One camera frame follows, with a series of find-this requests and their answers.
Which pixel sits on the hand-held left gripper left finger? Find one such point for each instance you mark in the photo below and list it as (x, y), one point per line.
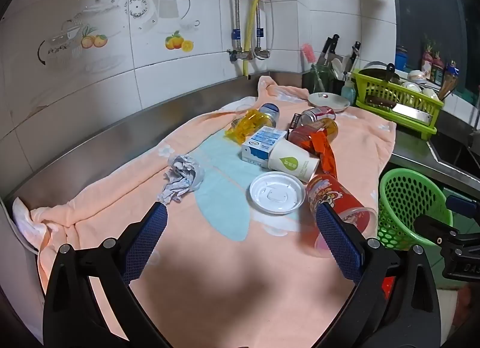
(150, 235)

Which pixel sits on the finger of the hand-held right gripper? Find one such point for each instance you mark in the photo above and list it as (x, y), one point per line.
(431, 228)
(463, 204)

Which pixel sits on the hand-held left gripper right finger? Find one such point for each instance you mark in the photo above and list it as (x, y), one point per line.
(337, 243)

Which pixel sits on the green plastic basket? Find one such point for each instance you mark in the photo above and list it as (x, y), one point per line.
(401, 198)

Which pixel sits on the red printed plastic cup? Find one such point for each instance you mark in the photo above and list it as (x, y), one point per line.
(330, 192)

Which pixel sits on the red soda can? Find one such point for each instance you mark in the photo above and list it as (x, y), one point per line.
(318, 115)

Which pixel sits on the crumpled grey paper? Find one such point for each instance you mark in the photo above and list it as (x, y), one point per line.
(180, 179)

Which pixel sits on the peach printed towel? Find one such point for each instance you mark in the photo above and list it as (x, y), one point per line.
(225, 258)

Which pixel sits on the white plastic lid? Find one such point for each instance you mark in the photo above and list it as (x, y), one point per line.
(277, 192)

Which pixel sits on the orange snack wrapper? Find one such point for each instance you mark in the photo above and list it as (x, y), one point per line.
(326, 156)

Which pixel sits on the white paper cup green leaf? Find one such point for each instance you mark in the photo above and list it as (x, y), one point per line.
(292, 162)

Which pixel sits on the blue and white milk carton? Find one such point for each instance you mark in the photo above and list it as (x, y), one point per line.
(262, 141)

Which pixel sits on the small black box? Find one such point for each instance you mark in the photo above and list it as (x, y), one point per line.
(295, 121)

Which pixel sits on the white bowl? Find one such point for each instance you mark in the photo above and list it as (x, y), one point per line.
(417, 77)

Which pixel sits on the red sauce bottle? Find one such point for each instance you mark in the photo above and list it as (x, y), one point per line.
(437, 70)
(427, 61)

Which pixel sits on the white plate with red flower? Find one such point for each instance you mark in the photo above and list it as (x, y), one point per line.
(328, 101)

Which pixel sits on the green dish rack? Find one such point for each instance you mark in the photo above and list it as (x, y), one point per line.
(378, 89)

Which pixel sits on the blue and white can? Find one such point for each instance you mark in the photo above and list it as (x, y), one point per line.
(270, 111)

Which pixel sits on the yellow plastic wrapper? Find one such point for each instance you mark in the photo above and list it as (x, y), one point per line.
(247, 124)

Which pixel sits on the teal soap bottle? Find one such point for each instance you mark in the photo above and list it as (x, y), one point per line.
(348, 87)

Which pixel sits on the black pot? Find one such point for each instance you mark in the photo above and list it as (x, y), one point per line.
(377, 72)

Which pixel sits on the blue lidded jar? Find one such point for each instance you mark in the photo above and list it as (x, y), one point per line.
(401, 59)

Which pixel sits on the white spoon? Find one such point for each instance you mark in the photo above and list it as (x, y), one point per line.
(336, 68)

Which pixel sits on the pink bottle brush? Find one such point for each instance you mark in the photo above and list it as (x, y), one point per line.
(309, 55)

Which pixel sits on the metal water valve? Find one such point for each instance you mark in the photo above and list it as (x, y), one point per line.
(247, 55)

